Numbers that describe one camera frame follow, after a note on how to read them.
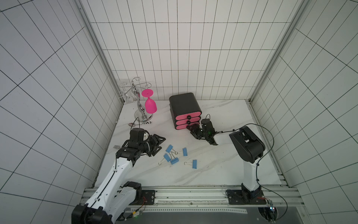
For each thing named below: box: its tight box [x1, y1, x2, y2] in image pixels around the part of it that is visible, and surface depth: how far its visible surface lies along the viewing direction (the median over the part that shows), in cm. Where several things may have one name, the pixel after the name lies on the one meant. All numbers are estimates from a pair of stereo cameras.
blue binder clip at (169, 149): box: [165, 144, 179, 159], surface depth 93 cm
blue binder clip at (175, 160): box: [169, 152, 180, 165], surface depth 88 cm
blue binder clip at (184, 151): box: [182, 147, 188, 157], surface depth 92 cm
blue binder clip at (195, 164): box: [192, 159, 198, 169], surface depth 87 cm
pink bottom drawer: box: [175, 122, 199, 130], surface depth 99 cm
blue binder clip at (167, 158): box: [158, 153, 172, 166], surface depth 89 cm
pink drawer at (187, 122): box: [175, 118, 201, 126], surface depth 97 cm
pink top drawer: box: [175, 111, 202, 120], surface depth 92 cm
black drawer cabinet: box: [168, 92, 202, 130], surface depth 97 cm
